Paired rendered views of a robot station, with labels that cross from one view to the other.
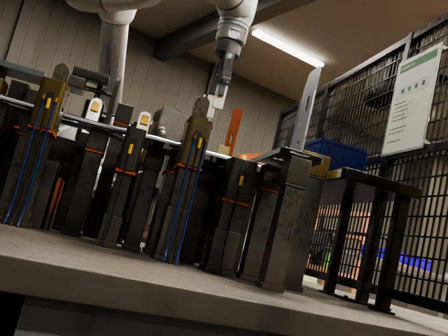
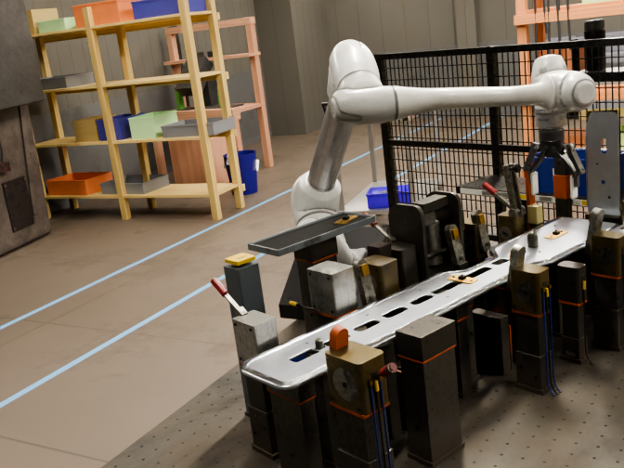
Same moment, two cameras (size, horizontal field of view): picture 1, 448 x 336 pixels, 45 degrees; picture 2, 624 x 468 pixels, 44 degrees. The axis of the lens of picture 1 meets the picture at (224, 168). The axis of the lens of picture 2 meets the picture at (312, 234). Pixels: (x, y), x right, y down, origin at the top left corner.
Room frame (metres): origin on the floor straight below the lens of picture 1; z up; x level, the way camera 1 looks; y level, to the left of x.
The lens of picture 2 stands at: (-0.17, 1.83, 1.73)
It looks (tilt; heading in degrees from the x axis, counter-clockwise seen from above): 15 degrees down; 332
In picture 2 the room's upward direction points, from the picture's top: 7 degrees counter-clockwise
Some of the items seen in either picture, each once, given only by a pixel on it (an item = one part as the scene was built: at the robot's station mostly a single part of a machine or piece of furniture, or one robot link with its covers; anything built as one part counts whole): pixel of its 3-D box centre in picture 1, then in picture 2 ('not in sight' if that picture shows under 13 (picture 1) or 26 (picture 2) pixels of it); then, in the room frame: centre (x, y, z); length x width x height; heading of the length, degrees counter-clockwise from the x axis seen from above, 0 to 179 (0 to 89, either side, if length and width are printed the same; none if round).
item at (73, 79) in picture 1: (71, 149); (430, 275); (1.63, 0.47, 0.95); 0.18 x 0.13 x 0.49; 101
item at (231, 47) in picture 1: (225, 59); (552, 142); (1.50, 0.07, 1.29); 0.08 x 0.07 x 0.09; 11
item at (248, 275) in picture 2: not in sight; (253, 341); (1.65, 1.07, 0.92); 0.08 x 0.08 x 0.44; 11
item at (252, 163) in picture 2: not in sight; (240, 172); (7.55, -1.55, 0.24); 0.42 x 0.37 x 0.48; 119
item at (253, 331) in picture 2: not in sight; (260, 383); (1.47, 1.14, 0.88); 0.12 x 0.07 x 0.36; 11
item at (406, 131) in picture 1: (413, 103); not in sight; (1.51, -0.49, 1.30); 0.23 x 0.02 x 0.31; 11
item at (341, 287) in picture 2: not in sight; (334, 339); (1.52, 0.89, 0.90); 0.13 x 0.08 x 0.41; 11
